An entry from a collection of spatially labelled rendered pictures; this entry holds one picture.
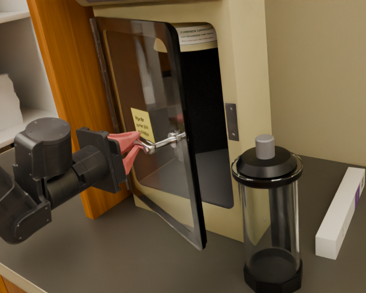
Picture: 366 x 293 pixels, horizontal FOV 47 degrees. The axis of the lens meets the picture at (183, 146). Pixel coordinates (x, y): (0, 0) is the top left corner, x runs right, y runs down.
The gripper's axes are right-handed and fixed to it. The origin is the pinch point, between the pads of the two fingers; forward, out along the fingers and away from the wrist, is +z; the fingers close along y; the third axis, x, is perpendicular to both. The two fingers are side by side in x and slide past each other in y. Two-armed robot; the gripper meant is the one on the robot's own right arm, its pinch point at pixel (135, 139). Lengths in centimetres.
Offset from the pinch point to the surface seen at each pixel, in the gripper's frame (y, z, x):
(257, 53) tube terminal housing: 10.3, 19.4, -13.5
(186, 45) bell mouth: 12.7, 14.1, -2.3
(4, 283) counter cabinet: -39, -14, 41
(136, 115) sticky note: 1.1, 6.6, 5.8
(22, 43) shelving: 3, 55, 121
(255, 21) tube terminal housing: 15.7, 19.5, -13.5
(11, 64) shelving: -7, 55, 135
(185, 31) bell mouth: 15.1, 15.0, -1.9
